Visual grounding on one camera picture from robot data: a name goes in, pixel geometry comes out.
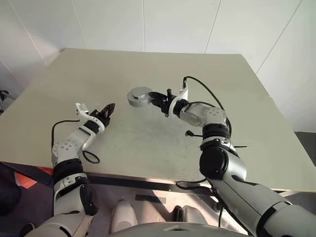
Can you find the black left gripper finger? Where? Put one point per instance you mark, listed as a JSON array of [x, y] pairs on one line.
[[108, 108], [109, 114]]

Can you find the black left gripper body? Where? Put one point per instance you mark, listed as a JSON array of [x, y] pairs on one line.
[[100, 117]]

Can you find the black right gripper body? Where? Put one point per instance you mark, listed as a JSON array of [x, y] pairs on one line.
[[166, 102]]

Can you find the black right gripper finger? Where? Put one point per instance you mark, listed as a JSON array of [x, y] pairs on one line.
[[158, 101], [156, 95]]

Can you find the silver motor stator housing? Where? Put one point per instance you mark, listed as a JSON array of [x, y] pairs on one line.
[[138, 95]]

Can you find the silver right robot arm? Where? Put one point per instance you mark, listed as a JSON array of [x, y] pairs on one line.
[[212, 116]]

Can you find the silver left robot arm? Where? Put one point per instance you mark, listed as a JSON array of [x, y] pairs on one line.
[[66, 145]]

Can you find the orange object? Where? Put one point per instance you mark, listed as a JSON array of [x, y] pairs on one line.
[[27, 180]]

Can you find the grey tripod stand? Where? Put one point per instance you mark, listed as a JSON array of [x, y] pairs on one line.
[[4, 95]]

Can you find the beige rounded shape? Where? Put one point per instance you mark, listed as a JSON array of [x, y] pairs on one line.
[[123, 214], [195, 214]]

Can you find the dark rounded object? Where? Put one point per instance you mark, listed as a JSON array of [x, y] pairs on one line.
[[7, 195]]

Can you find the grey robot torso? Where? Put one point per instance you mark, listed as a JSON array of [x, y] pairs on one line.
[[172, 232]]

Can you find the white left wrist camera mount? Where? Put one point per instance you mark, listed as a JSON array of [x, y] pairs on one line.
[[81, 109]]

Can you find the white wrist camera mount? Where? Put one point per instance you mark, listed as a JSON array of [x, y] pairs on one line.
[[81, 109], [184, 92]]

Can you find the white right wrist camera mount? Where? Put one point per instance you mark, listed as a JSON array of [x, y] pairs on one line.
[[184, 92]]

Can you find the metal table frame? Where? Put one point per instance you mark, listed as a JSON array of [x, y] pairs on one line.
[[148, 181]]

